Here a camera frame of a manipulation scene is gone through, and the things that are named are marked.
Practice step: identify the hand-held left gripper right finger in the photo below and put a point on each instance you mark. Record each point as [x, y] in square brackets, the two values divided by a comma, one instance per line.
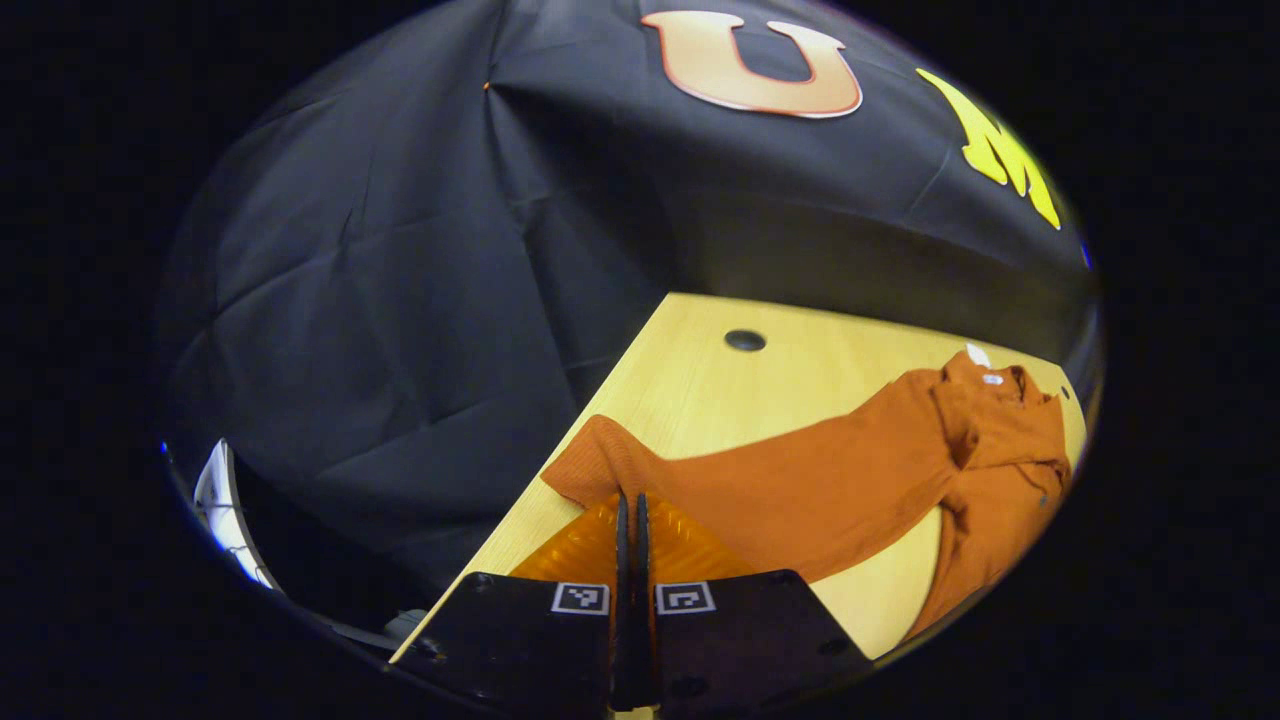
[750, 640]

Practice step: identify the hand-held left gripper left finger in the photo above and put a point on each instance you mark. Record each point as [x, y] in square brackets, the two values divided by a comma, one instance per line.
[520, 650]

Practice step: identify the orange knitted shirt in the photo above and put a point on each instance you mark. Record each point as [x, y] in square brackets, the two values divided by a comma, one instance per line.
[800, 490]

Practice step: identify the white object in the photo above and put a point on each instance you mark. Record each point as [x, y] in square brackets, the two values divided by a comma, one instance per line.
[225, 510]

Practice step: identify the black backdrop cloth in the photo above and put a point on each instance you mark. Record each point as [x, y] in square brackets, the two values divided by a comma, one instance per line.
[400, 300]

